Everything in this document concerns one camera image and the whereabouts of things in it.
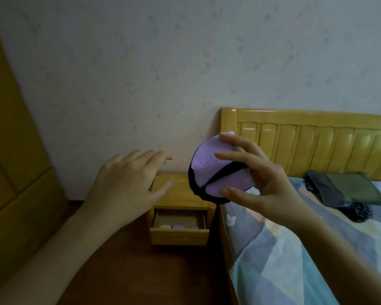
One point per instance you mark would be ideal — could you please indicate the person's left hand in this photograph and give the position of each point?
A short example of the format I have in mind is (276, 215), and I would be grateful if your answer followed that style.
(123, 190)

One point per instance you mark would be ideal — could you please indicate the person's right hand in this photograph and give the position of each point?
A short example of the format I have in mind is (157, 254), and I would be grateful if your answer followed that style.
(273, 193)

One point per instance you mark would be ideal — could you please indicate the yellow-green sleep mask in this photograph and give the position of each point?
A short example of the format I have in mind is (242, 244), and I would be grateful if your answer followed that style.
(165, 226)

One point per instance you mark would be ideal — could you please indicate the purple sleep mask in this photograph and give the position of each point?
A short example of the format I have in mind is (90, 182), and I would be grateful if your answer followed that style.
(177, 226)
(206, 161)

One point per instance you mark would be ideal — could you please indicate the person's left forearm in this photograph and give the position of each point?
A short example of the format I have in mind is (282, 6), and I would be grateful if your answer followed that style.
(47, 263)

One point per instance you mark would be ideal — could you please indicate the yellow wooden nightstand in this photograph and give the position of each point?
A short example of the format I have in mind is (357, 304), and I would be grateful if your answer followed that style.
(177, 193)

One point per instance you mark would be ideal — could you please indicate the pastel patchwork bed sheet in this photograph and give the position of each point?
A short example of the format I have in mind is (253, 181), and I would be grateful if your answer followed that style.
(273, 260)

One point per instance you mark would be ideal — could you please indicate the yellow wooden headboard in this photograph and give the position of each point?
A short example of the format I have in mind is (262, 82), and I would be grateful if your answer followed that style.
(320, 142)

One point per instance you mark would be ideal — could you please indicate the grey green pillow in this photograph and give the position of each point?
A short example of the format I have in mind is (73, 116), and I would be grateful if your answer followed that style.
(352, 187)

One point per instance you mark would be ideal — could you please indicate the navy patterned cloth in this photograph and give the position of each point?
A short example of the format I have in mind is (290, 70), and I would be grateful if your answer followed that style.
(357, 212)

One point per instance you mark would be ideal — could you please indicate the yellow wooden wardrobe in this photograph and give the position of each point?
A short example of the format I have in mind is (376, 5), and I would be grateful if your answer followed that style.
(16, 171)

